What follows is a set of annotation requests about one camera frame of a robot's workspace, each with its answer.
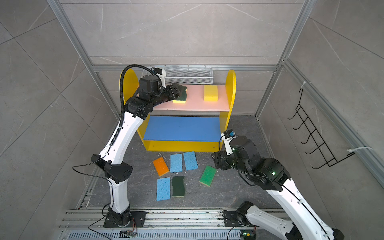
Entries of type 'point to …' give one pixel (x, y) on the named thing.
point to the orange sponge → (160, 166)
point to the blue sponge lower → (163, 189)
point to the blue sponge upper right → (190, 160)
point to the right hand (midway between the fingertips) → (218, 152)
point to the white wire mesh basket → (188, 75)
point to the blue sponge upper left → (176, 163)
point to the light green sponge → (208, 175)
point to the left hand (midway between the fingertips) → (180, 85)
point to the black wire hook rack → (328, 157)
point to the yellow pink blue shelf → (195, 124)
